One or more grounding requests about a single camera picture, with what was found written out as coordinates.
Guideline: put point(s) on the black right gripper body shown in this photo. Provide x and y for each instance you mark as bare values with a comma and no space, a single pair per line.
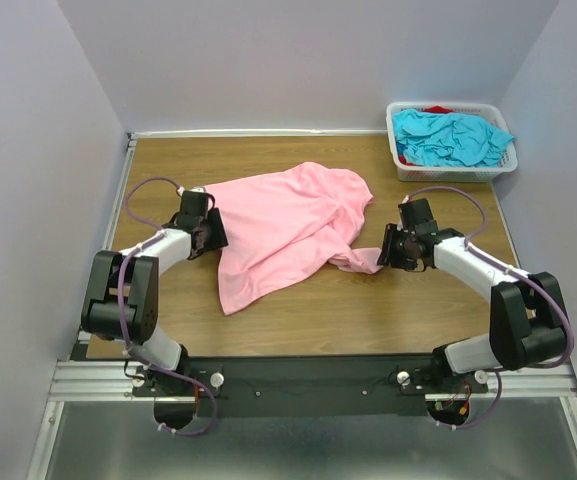
401,255

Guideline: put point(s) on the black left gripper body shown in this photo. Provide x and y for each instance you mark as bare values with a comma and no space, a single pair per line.
203,227

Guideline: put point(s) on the pink t shirt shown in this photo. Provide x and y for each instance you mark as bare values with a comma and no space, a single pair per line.
283,227

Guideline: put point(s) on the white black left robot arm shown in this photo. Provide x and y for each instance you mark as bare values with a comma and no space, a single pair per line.
121,302

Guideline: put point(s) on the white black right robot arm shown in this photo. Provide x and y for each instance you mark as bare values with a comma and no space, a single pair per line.
528,323

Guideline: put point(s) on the turquoise t shirt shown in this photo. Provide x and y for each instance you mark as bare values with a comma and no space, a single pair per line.
448,139

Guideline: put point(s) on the red t shirt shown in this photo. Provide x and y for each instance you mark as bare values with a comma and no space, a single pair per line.
437,109

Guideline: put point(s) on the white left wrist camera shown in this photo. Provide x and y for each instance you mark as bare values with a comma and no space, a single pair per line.
199,189

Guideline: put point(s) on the aluminium front frame rail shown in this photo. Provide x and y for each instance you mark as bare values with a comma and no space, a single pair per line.
115,380

